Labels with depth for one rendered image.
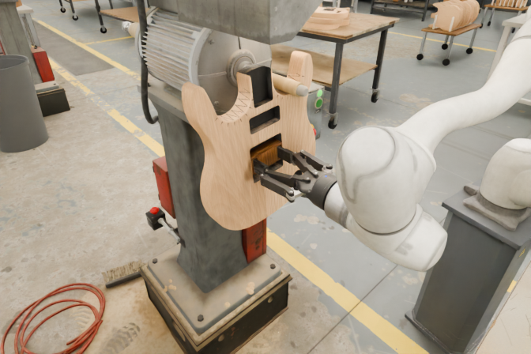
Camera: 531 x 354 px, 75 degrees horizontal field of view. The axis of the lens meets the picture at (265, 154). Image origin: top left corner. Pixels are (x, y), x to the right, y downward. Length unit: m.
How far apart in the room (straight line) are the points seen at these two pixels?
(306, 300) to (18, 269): 1.58
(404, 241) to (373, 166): 0.19
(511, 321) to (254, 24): 0.71
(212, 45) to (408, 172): 0.58
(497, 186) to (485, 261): 0.28
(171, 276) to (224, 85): 0.99
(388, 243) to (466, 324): 1.18
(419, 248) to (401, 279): 1.49
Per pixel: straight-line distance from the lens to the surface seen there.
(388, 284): 2.05
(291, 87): 0.79
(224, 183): 0.78
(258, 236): 1.56
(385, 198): 0.49
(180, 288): 1.60
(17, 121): 3.54
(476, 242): 1.50
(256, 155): 0.81
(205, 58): 0.89
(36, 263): 2.41
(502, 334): 0.82
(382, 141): 0.47
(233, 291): 1.56
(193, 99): 0.66
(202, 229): 1.34
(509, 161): 1.38
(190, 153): 1.14
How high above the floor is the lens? 1.53
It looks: 31 degrees down
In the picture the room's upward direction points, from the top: straight up
